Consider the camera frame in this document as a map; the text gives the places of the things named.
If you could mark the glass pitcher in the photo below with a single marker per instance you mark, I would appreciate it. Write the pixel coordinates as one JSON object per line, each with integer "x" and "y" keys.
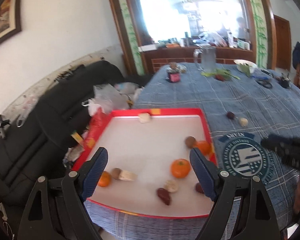
{"x": 205, "y": 58}

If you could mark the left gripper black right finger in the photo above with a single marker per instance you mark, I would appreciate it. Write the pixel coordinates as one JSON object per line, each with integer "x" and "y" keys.
{"x": 256, "y": 218}

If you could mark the blue jacket on chair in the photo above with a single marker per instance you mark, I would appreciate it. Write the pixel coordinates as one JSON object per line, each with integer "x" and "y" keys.
{"x": 296, "y": 56}

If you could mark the dark red date on table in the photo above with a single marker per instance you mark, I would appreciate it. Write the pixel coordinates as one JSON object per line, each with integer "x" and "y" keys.
{"x": 230, "y": 115}

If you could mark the red-rimmed white tray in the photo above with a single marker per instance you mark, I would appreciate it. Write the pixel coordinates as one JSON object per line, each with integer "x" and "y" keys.
{"x": 148, "y": 150}

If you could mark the red fruit by leaves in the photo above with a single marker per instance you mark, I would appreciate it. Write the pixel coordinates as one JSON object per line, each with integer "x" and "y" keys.
{"x": 219, "y": 77}

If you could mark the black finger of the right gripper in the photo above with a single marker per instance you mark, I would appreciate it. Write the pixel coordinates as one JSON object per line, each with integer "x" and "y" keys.
{"x": 277, "y": 145}
{"x": 280, "y": 137}

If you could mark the large orange in tray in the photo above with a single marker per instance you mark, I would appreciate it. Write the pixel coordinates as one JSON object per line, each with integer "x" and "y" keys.
{"x": 180, "y": 168}

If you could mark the small dark object on table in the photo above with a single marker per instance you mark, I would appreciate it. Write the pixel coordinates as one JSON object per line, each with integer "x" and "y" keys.
{"x": 284, "y": 82}

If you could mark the dark jar pink label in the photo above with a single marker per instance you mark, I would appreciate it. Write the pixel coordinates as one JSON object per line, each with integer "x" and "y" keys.
{"x": 173, "y": 72}

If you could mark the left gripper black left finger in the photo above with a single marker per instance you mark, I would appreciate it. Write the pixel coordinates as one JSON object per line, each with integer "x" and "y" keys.
{"x": 55, "y": 208}

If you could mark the black sofa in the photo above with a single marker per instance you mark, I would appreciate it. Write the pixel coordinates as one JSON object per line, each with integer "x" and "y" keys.
{"x": 38, "y": 147}

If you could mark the small orange tray corner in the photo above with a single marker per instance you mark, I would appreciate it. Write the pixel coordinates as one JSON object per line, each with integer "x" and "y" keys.
{"x": 105, "y": 179}

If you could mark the person in background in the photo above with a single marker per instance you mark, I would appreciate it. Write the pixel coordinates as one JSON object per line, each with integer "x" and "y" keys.
{"x": 242, "y": 32}

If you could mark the black clip on sofa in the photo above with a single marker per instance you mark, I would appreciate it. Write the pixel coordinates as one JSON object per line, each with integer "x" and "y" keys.
{"x": 3, "y": 123}

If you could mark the orange mandarin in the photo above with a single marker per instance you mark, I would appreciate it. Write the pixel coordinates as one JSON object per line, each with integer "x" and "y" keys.
{"x": 204, "y": 147}

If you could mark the pale fruit piece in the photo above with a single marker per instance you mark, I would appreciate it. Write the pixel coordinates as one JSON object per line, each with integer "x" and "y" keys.
{"x": 127, "y": 176}

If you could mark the small brown longan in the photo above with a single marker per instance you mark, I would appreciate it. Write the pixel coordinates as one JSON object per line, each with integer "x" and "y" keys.
{"x": 190, "y": 142}

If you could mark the pale peeled fruit in tray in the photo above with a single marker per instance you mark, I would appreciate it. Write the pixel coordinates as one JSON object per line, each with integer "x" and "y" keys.
{"x": 171, "y": 186}

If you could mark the pale peeled fruit on table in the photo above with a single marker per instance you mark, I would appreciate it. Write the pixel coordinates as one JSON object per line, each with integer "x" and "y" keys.
{"x": 243, "y": 122}

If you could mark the framed wall painting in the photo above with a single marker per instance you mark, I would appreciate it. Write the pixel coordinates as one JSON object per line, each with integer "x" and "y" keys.
{"x": 10, "y": 19}

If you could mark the red snack package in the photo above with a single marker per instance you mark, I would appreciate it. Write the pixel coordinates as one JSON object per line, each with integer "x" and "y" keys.
{"x": 95, "y": 125}

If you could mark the white bowl with greens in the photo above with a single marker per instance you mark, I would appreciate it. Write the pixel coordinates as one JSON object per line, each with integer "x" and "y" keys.
{"x": 245, "y": 66}

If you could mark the black scissors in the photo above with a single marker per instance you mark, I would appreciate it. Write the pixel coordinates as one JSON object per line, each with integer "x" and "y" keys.
{"x": 266, "y": 83}

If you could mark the wooden door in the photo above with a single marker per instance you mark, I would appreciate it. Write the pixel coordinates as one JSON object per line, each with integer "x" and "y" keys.
{"x": 283, "y": 40}

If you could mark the dark red jujube date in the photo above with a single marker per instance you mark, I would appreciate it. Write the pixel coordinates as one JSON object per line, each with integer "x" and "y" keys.
{"x": 164, "y": 195}

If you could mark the clear plastic bag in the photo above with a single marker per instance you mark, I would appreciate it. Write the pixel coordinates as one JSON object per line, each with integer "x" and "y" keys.
{"x": 107, "y": 98}

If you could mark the green vegetable leaves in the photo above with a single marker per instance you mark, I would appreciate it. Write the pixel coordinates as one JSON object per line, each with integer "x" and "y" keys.
{"x": 224, "y": 72}

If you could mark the cream cube at tray edge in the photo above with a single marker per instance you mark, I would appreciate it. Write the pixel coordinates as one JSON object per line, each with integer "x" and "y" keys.
{"x": 144, "y": 117}

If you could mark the blue plaid tablecloth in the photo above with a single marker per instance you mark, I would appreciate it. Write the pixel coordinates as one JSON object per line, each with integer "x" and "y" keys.
{"x": 275, "y": 110}

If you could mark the brown round longan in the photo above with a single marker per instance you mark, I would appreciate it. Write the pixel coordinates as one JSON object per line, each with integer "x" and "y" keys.
{"x": 115, "y": 173}

